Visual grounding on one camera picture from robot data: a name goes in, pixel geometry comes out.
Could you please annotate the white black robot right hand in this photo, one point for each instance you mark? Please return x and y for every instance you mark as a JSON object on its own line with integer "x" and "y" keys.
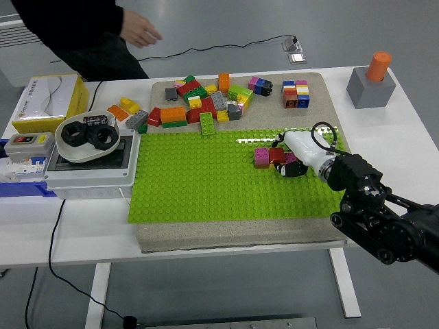
{"x": 305, "y": 147}

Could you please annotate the red square toy brick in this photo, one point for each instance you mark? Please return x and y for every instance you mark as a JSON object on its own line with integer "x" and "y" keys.
{"x": 277, "y": 156}

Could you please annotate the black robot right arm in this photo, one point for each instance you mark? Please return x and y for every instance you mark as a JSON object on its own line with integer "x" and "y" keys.
{"x": 363, "y": 185}

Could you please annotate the magenta toy brick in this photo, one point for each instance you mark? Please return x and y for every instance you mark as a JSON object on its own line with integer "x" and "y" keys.
{"x": 261, "y": 156}

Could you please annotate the brown toy brick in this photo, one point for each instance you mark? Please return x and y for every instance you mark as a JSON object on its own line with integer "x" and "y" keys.
{"x": 291, "y": 101}

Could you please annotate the red-orange toy brick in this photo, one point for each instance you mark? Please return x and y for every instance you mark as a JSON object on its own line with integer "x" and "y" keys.
{"x": 290, "y": 91}

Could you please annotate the flat pink toy brick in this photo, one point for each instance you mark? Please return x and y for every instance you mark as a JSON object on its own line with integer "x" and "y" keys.
{"x": 301, "y": 82}

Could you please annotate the flat blue toy brick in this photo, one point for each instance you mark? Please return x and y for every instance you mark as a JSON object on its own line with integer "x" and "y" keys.
{"x": 288, "y": 83}

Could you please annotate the black toy brick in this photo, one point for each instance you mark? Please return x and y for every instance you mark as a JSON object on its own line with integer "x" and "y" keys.
{"x": 268, "y": 88}

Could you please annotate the yellow pink toy brick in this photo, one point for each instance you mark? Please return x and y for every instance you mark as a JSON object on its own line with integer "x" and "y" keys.
{"x": 244, "y": 102}

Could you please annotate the dark grey sloped brick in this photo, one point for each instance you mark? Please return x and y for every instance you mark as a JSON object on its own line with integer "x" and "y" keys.
{"x": 234, "y": 112}

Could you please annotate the large lime toy brick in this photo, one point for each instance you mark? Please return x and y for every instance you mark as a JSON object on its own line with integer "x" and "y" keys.
{"x": 240, "y": 92}

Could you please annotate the small yellow toy brick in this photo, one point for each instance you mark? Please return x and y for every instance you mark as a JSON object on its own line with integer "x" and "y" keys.
{"x": 210, "y": 89}
{"x": 222, "y": 116}

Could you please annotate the light grey toy brick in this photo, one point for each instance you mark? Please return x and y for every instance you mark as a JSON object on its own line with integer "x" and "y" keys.
{"x": 218, "y": 100}

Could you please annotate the long lime toy brick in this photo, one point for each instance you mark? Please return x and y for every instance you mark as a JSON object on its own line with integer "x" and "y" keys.
{"x": 208, "y": 124}

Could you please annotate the tall orange toy brick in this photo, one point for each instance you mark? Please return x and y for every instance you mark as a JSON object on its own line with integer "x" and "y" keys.
{"x": 224, "y": 82}

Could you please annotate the green studded baseplate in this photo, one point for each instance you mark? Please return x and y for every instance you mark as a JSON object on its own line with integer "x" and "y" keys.
{"x": 205, "y": 178}

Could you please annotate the large red toy brick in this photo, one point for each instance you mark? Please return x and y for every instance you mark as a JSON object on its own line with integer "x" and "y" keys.
{"x": 188, "y": 87}
{"x": 205, "y": 107}

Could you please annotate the long dark green brick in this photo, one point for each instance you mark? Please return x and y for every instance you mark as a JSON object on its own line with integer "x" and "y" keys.
{"x": 195, "y": 94}

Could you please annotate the flat green toy brick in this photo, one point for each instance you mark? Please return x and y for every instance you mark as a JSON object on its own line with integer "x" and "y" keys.
{"x": 175, "y": 124}

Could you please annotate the small green toy brick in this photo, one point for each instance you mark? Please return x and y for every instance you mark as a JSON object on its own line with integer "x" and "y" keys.
{"x": 143, "y": 129}
{"x": 189, "y": 79}

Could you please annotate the long orange toy brick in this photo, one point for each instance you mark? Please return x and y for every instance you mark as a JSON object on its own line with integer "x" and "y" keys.
{"x": 173, "y": 114}

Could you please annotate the pink white toy brick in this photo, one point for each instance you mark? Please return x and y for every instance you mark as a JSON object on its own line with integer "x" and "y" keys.
{"x": 179, "y": 83}

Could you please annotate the dark grey toy brick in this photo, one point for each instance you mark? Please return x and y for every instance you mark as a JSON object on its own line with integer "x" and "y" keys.
{"x": 171, "y": 94}

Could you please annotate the red sloped toy brick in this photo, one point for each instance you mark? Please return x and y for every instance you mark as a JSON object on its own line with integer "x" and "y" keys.
{"x": 154, "y": 117}

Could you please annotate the long light grey brick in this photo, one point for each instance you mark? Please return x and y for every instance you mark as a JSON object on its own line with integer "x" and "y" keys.
{"x": 137, "y": 120}

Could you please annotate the yellow stepped toy brick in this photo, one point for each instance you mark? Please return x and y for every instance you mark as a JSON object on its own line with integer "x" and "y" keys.
{"x": 129, "y": 105}

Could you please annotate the flat orange toy brick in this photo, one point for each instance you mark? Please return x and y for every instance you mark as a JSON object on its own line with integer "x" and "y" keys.
{"x": 117, "y": 112}

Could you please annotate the grey block holder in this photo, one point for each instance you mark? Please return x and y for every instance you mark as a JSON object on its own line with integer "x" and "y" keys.
{"x": 370, "y": 94}

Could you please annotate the closed floor socket plate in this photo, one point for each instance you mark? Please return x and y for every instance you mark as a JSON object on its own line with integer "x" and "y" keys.
{"x": 297, "y": 58}

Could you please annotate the open floor socket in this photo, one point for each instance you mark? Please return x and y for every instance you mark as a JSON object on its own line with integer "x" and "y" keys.
{"x": 291, "y": 44}

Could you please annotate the grey-brown foam mat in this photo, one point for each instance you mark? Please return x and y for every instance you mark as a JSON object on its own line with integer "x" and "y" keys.
{"x": 240, "y": 234}

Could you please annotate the orange cylinder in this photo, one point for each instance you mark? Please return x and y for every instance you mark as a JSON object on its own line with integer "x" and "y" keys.
{"x": 378, "y": 66}

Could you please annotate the white table leg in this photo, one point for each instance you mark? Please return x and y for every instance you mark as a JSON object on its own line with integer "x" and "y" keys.
{"x": 97, "y": 294}
{"x": 344, "y": 284}

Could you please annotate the person's hand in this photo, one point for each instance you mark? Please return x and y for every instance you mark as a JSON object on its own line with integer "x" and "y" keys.
{"x": 139, "y": 29}

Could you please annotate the small black electronic part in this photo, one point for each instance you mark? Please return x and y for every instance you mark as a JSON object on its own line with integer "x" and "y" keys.
{"x": 95, "y": 120}

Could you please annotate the large black hex nut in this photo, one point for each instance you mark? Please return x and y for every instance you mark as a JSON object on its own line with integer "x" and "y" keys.
{"x": 92, "y": 137}
{"x": 68, "y": 137}

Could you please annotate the white bowl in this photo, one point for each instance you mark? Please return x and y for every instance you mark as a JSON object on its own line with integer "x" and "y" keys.
{"x": 79, "y": 154}

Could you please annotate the black plug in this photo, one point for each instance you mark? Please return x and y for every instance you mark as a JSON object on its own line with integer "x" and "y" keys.
{"x": 130, "y": 321}

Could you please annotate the person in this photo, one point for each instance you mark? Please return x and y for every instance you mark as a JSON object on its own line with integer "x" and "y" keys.
{"x": 85, "y": 34}

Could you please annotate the yellow white tissue box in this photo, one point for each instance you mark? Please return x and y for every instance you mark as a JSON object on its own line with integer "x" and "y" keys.
{"x": 44, "y": 99}

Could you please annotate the white blue circuit breaker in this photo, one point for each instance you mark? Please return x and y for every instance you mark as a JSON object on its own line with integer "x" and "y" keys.
{"x": 24, "y": 169}

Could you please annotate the blue plastic bin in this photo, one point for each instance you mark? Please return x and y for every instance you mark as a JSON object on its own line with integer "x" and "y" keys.
{"x": 20, "y": 189}

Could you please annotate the white panel heater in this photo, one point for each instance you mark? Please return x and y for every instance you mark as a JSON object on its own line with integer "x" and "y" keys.
{"x": 20, "y": 61}

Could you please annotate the grey electrical enclosure box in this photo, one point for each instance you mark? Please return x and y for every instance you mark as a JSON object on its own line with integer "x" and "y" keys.
{"x": 89, "y": 178}

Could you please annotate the grey push-button switch box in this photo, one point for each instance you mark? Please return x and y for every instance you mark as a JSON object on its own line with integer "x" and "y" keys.
{"x": 27, "y": 145}

